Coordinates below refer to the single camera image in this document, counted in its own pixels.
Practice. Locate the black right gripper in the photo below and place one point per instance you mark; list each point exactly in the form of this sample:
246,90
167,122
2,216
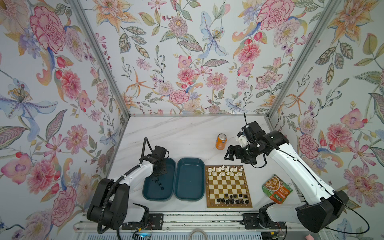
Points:
236,149

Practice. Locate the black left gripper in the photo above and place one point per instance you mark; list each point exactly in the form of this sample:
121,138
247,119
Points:
164,171

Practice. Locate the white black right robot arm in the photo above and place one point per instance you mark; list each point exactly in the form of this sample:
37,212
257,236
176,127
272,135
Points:
322,205

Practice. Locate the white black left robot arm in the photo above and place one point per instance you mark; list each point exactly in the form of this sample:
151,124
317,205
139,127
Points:
110,203

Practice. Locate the wooden chess board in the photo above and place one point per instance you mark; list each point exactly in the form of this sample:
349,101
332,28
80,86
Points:
228,182

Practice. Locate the orange soda can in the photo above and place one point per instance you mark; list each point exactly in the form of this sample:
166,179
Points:
221,141

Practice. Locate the left teal plastic tray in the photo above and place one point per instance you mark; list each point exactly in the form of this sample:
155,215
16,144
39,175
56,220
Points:
152,186

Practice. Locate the teal plastic tray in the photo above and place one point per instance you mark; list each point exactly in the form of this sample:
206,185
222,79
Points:
190,179
152,186

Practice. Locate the right teal plastic tray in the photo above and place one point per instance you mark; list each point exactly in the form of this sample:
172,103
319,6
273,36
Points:
190,179

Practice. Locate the green snack packet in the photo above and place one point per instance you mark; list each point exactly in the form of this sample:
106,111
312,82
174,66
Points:
276,189

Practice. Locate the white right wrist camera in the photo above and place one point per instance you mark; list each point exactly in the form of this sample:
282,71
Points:
242,140

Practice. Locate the aluminium mounting rail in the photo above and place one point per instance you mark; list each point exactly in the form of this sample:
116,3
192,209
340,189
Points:
188,221

